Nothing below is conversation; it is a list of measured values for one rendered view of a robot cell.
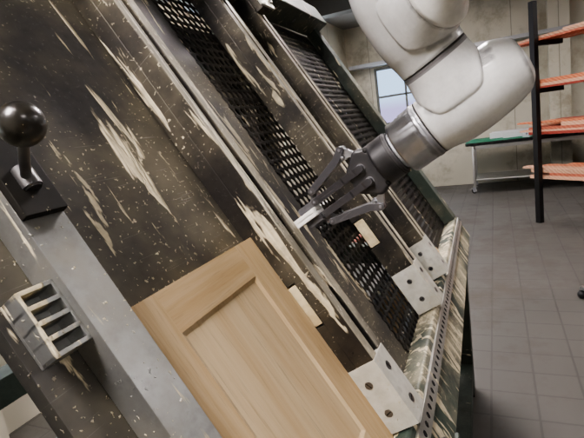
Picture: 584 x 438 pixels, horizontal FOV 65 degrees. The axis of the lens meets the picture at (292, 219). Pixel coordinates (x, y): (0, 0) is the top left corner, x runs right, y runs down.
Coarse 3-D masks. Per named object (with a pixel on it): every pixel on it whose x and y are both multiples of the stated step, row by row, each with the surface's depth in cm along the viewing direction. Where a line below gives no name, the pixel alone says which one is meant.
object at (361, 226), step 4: (360, 220) 121; (356, 224) 121; (360, 224) 121; (364, 224) 120; (360, 228) 121; (364, 228) 121; (368, 228) 120; (360, 232) 121; (364, 232) 121; (368, 232) 120; (372, 232) 120; (364, 236) 121; (368, 236) 121; (372, 236) 120; (368, 240) 121; (372, 240) 121; (376, 240) 120; (368, 244) 121; (372, 244) 121; (376, 244) 120
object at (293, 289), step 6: (288, 288) 78; (294, 288) 76; (294, 294) 77; (300, 294) 76; (300, 300) 77; (300, 306) 77; (306, 306) 76; (306, 312) 77; (312, 312) 76; (312, 318) 77; (318, 318) 76; (318, 324) 76
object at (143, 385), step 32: (0, 192) 44; (0, 224) 45; (32, 224) 45; (64, 224) 47; (32, 256) 44; (64, 256) 45; (64, 288) 44; (96, 288) 46; (96, 320) 44; (128, 320) 47; (96, 352) 44; (128, 352) 45; (160, 352) 47; (128, 384) 43; (160, 384) 45; (128, 416) 44; (160, 416) 43; (192, 416) 46
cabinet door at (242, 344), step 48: (192, 288) 59; (240, 288) 67; (192, 336) 55; (240, 336) 62; (288, 336) 70; (192, 384) 51; (240, 384) 57; (288, 384) 63; (336, 384) 72; (240, 432) 52; (288, 432) 58; (336, 432) 66; (384, 432) 74
